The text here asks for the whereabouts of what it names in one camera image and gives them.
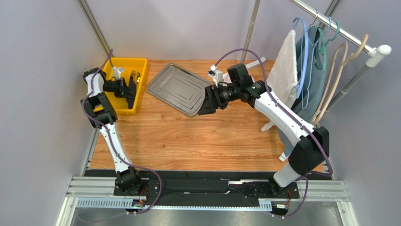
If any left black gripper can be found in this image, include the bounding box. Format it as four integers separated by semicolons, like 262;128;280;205
103;78;136;99

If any purple iridescent fork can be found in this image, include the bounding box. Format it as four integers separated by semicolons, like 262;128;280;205
130;70;136;81

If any gold iridescent spoon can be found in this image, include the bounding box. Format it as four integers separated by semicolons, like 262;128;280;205
134;72;141;84

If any black paper napkin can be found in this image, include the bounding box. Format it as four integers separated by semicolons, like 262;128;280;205
126;79;137;109

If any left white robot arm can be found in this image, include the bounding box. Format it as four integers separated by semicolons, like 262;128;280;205
80;67;144;195

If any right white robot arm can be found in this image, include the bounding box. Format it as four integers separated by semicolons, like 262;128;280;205
198;64;329;197

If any yellow plastic bin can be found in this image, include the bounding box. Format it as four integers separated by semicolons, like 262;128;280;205
101;57;148;115

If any silver metal tray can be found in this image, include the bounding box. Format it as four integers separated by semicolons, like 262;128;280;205
146;63;212;116

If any white towel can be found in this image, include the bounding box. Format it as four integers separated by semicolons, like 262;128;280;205
260;29;298;132

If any blue clothes hanger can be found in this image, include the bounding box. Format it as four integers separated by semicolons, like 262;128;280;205
292;17;328;112

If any teal grey garment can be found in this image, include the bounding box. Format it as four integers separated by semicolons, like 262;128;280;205
275;25;328;157

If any green clothes hanger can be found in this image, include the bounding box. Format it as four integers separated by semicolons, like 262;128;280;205
317;16;341;70

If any beige clothes hanger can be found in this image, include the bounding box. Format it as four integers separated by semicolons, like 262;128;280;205
313;33;369;126
311;42;349;126

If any metal clothes rack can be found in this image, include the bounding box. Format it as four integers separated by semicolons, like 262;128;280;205
238;0;392;162

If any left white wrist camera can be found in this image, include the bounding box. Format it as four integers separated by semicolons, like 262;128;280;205
112;66;125;80

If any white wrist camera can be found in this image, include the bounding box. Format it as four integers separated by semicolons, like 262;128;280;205
112;66;125;80
208;65;224;86

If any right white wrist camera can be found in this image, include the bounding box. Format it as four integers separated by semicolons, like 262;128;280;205
208;65;224;86

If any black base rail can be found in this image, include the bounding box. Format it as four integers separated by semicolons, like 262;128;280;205
84;169;302;208

